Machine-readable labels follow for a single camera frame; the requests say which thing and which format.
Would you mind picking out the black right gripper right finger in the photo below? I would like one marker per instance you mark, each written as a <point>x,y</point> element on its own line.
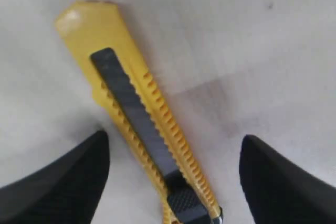
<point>279,191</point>

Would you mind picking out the yellow utility knife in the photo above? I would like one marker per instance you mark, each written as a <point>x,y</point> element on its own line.
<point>123,84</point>

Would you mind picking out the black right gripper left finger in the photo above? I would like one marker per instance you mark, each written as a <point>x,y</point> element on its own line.
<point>67,190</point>

